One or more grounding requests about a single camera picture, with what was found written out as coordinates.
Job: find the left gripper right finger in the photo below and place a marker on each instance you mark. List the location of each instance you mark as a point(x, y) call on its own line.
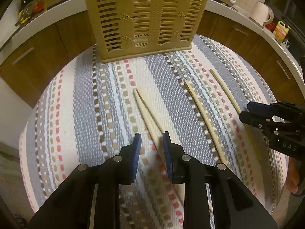
point(214, 196)

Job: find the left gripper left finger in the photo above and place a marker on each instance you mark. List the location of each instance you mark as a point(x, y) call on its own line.
point(89, 196)

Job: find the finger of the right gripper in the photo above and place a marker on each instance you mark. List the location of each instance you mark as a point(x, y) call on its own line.
point(288, 111)
point(255, 121)

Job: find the wooden chopstick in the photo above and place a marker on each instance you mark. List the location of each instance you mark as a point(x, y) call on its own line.
point(156, 117)
point(179, 166)
point(238, 110)
point(208, 124)

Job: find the person's right hand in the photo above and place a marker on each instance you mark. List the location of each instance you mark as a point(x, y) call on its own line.
point(293, 177)

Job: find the yellow oil bottle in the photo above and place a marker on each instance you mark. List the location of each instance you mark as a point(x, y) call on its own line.
point(280, 32)

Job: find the striped woven table mat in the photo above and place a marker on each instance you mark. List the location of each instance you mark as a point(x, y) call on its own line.
point(88, 112)

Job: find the pink electric kettle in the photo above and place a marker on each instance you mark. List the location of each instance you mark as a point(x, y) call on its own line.
point(262, 14)

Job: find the tan plastic utensil basket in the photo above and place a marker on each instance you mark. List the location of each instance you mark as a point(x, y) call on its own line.
point(135, 28)

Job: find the dark soy sauce bottle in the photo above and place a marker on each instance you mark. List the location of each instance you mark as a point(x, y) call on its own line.
point(25, 11)

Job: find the dark vinegar bottle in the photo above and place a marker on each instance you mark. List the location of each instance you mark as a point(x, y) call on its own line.
point(37, 6)

